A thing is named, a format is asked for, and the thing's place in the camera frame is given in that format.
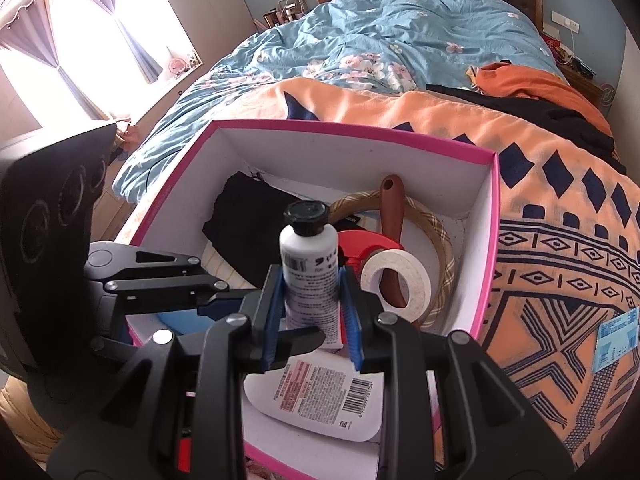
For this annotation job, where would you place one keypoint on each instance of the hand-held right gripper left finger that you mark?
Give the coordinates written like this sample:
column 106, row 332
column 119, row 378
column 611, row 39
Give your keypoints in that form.
column 275, row 320

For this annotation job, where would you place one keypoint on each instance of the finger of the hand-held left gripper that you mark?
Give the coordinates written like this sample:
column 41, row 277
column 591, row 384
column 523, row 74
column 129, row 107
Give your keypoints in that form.
column 150, row 265
column 305, row 340

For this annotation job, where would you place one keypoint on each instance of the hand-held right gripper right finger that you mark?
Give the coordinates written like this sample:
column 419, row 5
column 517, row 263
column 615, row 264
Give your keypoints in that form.
column 351, row 320

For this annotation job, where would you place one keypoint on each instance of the white tube with black cap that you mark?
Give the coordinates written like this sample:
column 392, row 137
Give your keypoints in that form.
column 310, row 280

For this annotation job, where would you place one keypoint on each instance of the white bottle with red cap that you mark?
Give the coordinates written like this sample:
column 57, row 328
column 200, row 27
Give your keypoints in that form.
column 310, row 400

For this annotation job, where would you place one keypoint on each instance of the white tape roll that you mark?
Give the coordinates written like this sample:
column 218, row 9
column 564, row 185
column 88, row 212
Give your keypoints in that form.
column 415, row 275

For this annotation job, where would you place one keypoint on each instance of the pink cardboard box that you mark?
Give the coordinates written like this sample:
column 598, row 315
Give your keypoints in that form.
column 350, row 160

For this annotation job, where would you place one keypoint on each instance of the light blue pouch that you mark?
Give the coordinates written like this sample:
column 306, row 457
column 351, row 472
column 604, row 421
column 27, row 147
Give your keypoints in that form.
column 185, row 322

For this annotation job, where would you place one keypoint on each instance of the cream striped cloth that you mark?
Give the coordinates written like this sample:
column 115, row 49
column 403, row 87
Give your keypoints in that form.
column 220, row 270

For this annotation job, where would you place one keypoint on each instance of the red tape dispenser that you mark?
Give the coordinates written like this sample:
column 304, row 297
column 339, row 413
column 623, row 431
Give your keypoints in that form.
column 360, row 242

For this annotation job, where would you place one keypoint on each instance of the black folded cloth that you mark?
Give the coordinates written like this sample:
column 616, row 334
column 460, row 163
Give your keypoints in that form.
column 245, row 230

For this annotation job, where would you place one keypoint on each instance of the beige plaid headband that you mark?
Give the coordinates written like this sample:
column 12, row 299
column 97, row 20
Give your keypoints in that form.
column 442, row 260

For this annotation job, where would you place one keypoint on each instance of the purple curtain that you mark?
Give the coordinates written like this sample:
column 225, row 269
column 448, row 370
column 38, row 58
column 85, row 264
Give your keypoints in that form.
column 135, row 40
column 30, row 55

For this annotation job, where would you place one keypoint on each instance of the bright window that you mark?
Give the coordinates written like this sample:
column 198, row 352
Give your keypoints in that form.
column 85, row 45

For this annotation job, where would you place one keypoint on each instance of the pink ornament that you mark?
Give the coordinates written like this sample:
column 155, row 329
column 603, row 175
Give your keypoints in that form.
column 178, row 66

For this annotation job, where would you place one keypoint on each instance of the orange navy patterned blanket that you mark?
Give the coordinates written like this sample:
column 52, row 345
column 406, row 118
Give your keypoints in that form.
column 550, row 260

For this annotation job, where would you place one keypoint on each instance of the blue printed card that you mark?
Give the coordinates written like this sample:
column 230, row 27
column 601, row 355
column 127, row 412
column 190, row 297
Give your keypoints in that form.
column 615, row 340

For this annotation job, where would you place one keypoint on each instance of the group of cosmetic bottles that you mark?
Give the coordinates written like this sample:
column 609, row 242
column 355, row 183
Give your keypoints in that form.
column 285, row 12

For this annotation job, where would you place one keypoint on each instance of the black garment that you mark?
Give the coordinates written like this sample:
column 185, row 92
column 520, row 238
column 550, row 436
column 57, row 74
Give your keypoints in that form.
column 560, row 115

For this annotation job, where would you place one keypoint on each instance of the blue floral duvet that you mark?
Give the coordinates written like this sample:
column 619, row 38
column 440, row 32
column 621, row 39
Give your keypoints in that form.
column 375, row 25

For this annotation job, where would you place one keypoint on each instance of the orange cloth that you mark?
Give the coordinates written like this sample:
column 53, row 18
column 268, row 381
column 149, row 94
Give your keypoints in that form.
column 535, row 82

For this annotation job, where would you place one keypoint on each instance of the wooden nightstand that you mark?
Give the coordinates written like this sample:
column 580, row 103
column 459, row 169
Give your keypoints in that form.
column 585, row 85

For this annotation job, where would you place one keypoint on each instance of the white wall outlet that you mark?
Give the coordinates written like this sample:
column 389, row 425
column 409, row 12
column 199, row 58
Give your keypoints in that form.
column 565, row 21

